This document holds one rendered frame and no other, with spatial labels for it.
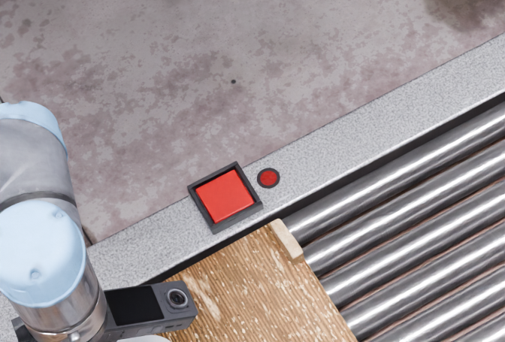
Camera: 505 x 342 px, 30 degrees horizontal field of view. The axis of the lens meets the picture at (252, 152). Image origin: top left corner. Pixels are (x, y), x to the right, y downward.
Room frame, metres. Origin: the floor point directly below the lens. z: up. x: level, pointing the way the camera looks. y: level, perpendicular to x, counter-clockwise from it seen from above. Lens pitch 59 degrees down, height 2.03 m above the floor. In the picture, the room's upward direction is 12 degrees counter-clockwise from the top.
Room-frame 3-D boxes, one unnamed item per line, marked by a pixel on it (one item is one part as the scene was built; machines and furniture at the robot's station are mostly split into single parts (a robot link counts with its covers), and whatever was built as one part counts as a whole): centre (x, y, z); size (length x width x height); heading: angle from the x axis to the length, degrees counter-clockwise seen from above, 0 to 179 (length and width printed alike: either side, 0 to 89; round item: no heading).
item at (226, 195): (0.59, 0.05, 0.92); 0.06 x 0.06 x 0.01; 18
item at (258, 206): (0.59, 0.05, 0.92); 0.08 x 0.08 x 0.02; 18
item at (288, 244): (0.50, -0.02, 0.95); 0.06 x 0.02 x 0.03; 19
